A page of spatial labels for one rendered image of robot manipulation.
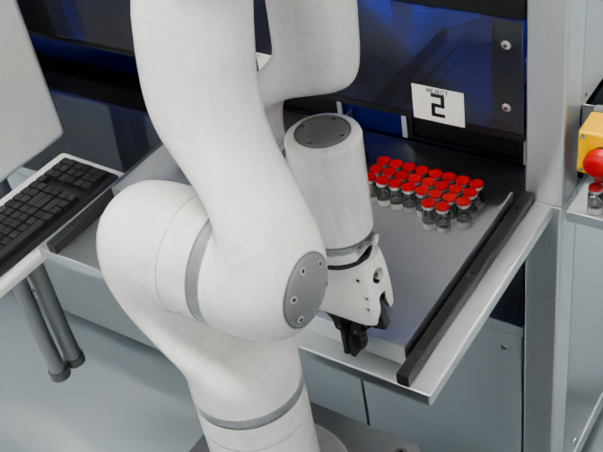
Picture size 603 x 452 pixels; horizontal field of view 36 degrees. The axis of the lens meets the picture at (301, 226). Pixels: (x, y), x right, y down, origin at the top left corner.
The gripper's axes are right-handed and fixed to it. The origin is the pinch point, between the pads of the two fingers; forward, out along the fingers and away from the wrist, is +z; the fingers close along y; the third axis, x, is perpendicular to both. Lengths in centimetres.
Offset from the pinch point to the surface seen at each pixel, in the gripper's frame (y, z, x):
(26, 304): 100, 49, -15
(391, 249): 6.3, 4.3, -20.7
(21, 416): 117, 93, -11
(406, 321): -2.5, 4.3, -8.8
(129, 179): 54, 2, -17
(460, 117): 3.3, -8.2, -38.7
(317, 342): 6.7, 4.6, -0.6
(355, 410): 32, 75, -39
